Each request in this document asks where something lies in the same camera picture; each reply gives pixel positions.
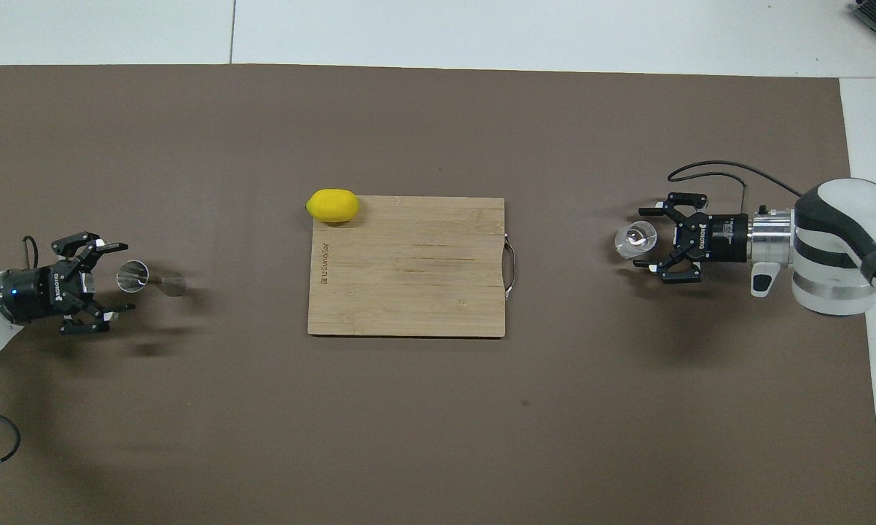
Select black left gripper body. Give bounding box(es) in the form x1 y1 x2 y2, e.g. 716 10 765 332
0 265 93 326

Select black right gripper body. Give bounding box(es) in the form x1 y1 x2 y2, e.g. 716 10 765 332
674 211 752 265

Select clear glass cup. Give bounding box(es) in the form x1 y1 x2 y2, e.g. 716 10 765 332
614 221 660 260

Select brown table mat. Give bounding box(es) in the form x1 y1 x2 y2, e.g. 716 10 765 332
0 64 876 525

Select yellow lemon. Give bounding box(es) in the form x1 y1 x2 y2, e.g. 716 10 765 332
306 189 360 224

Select wooden cutting board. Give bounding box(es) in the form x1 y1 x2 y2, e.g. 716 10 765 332
307 195 515 338

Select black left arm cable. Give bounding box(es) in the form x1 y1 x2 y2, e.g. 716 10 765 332
0 235 39 476

